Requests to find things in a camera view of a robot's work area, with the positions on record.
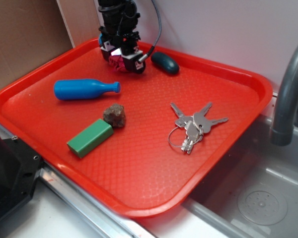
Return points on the silver key bunch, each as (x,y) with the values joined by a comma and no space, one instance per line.
(195,126)

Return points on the grey toy faucet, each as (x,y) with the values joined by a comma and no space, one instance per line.
(285,116)

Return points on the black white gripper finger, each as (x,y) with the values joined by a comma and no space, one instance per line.
(132,64)
(106,49)

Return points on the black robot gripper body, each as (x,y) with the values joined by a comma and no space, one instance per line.
(126,40)

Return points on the red plastic tray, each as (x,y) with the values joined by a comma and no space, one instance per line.
(135,172)

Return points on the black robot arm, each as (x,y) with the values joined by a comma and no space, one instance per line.
(119,13)

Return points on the green rectangular block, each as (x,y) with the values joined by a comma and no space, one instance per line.
(88,139)

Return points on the black box left corner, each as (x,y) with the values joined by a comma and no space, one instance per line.
(19,170)

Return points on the dark teal oval pebble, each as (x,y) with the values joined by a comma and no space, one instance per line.
(165,62)

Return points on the red paper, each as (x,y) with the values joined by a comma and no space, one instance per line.
(116,61)

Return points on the brown rough rock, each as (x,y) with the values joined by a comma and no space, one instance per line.
(115,115)

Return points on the blue plastic toy bottle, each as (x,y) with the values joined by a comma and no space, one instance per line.
(81,89)

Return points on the grey toy sink basin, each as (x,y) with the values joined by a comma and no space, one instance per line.
(252,192)

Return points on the brown cardboard panel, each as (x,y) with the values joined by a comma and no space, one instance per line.
(33,32)

